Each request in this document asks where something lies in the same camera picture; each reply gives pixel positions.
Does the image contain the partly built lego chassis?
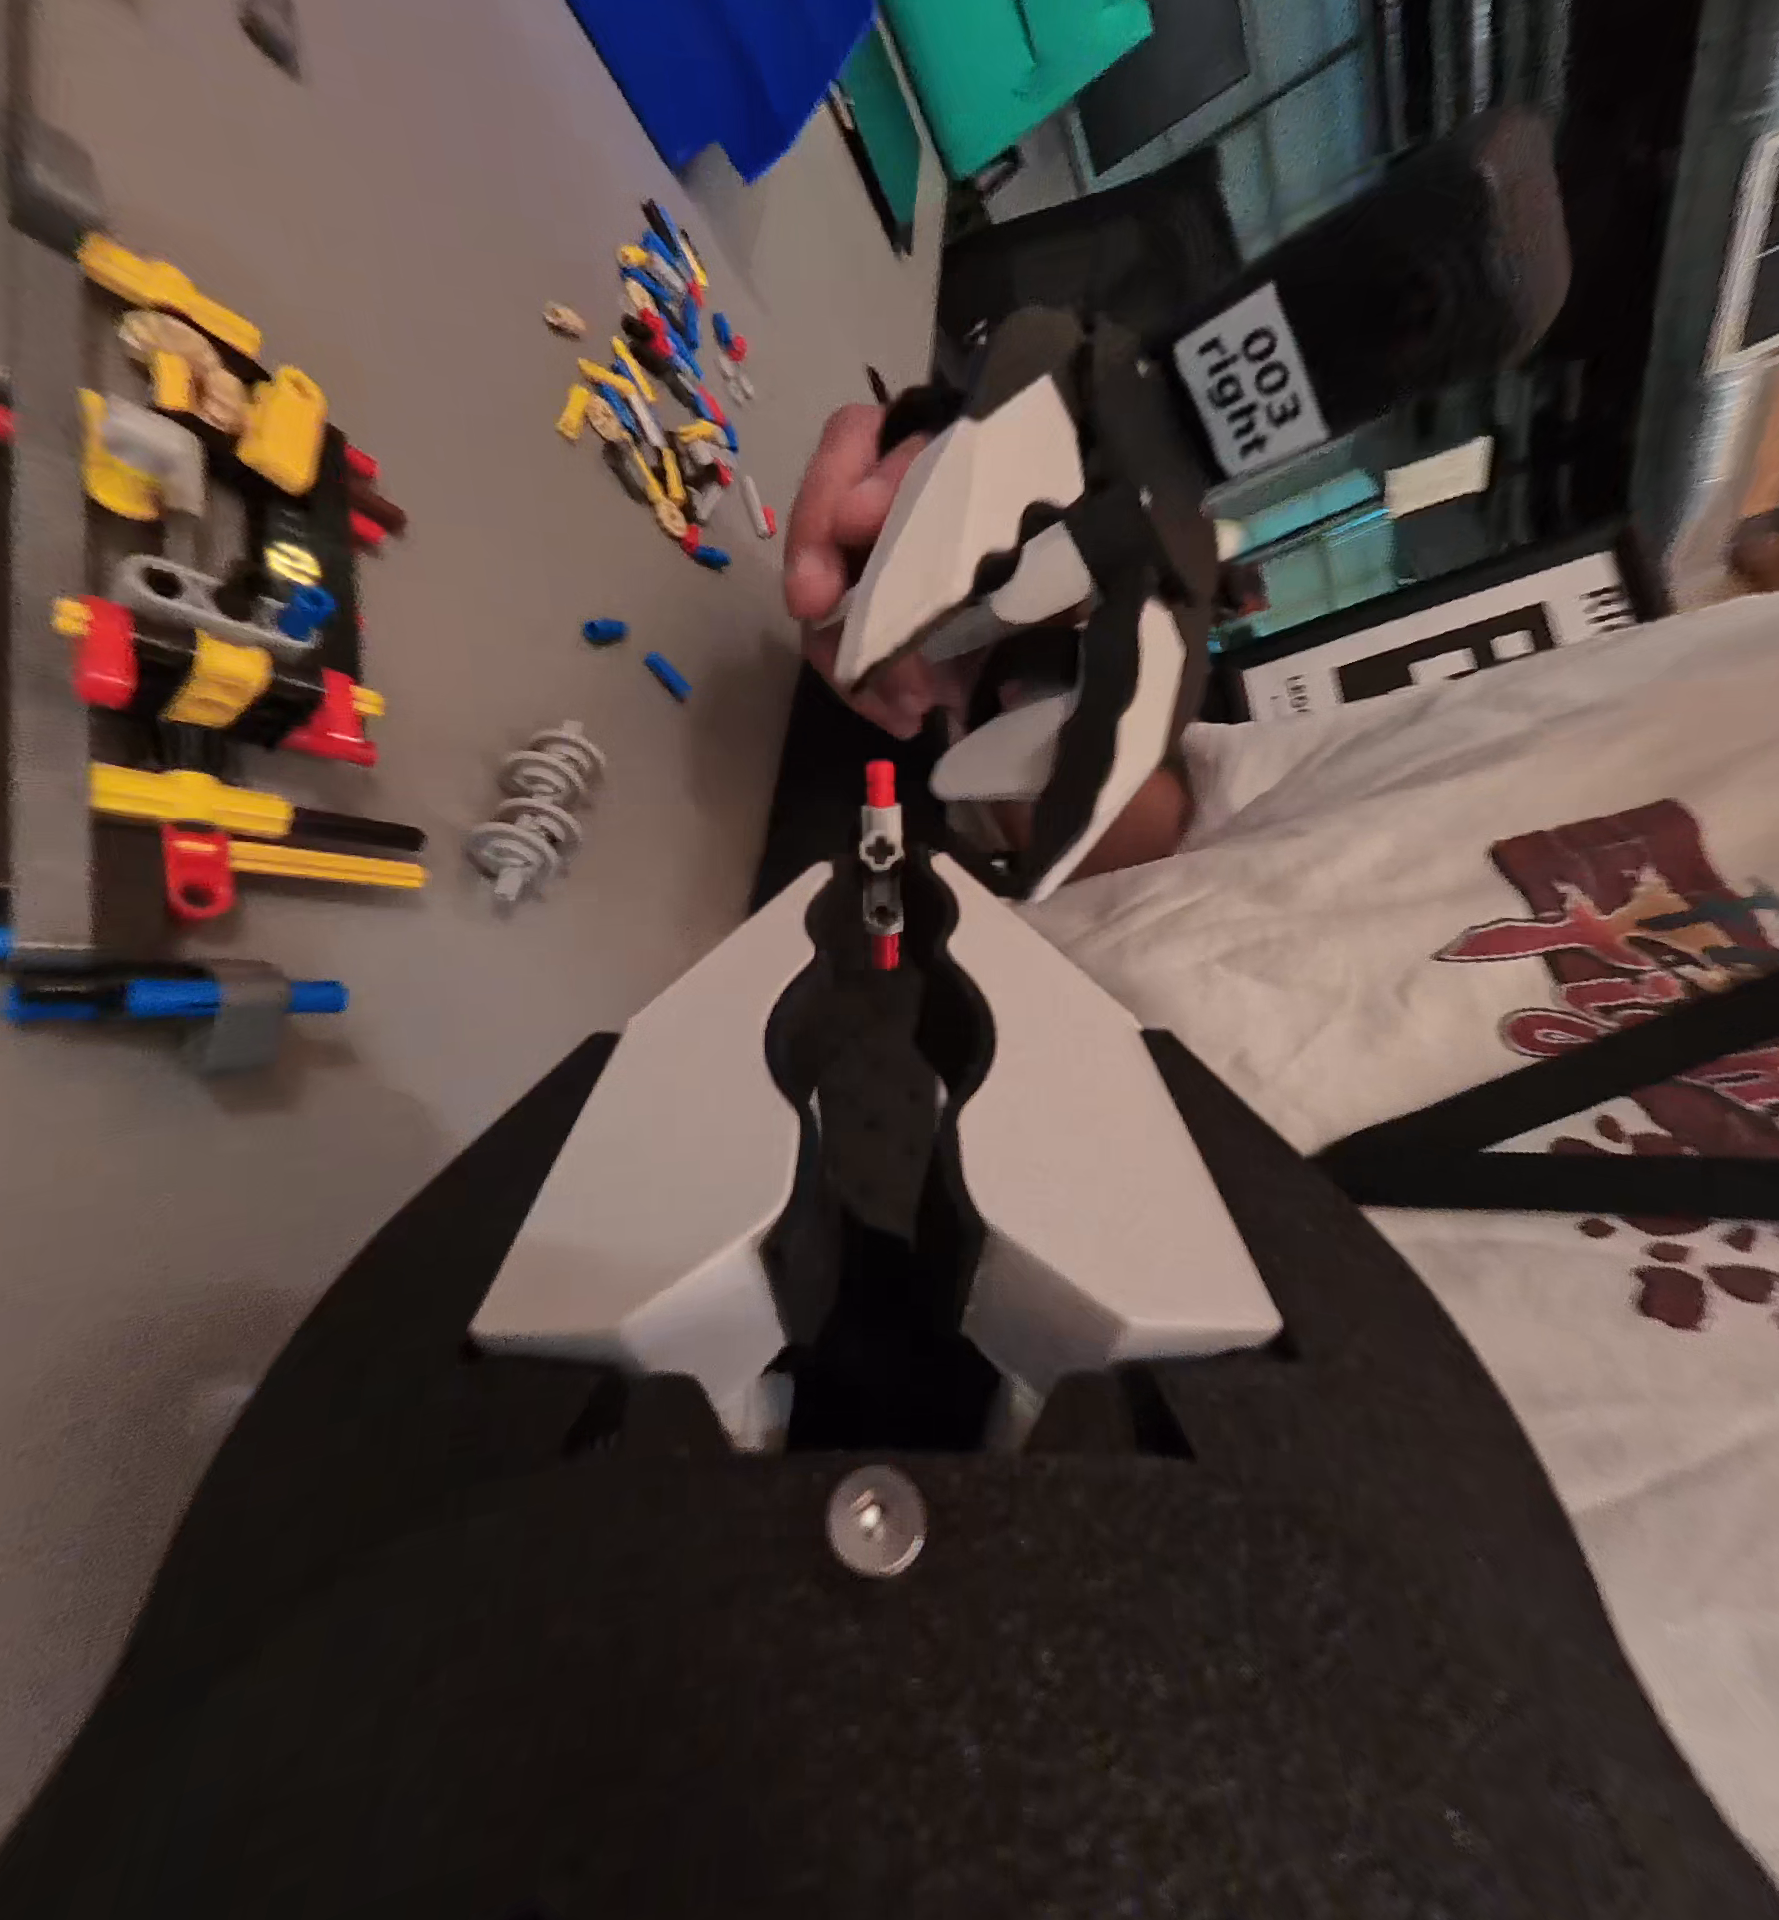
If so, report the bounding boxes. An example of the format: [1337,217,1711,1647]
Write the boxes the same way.
[0,0,428,963]

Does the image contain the white printed shirt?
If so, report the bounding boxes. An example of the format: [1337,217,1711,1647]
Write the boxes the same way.
[1016,578,1779,1920]

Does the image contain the grey three-branch lego connector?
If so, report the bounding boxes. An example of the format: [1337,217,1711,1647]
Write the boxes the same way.
[859,794,910,937]

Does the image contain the grey lego axle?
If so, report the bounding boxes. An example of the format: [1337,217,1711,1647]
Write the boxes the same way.
[469,718,610,907]

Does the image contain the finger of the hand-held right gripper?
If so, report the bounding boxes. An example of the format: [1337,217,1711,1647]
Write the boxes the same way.
[826,372,1098,694]
[927,597,1194,904]

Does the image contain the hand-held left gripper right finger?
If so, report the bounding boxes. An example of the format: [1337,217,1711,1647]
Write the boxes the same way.
[906,852,1285,1450]

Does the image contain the small black blue lego assembly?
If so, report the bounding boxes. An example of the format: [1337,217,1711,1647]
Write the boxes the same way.
[0,959,353,1073]

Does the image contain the blue plastic bin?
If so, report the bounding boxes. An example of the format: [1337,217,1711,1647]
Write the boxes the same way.
[566,0,880,186]

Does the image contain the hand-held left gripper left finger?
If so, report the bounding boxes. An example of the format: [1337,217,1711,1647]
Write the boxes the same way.
[469,858,853,1448]

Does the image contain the pile of colourful lego pieces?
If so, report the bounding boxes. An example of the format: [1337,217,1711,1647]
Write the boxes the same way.
[542,194,781,574]

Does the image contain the black strap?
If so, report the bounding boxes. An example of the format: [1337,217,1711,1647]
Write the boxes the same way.
[1318,946,1779,1225]

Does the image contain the person's right hand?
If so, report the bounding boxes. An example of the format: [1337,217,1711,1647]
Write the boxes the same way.
[786,402,982,741]

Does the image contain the person's right forearm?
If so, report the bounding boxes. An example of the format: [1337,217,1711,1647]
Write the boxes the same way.
[1076,757,1194,882]

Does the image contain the teal plastic crate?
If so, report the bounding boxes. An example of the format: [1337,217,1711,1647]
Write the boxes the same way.
[876,0,1153,186]

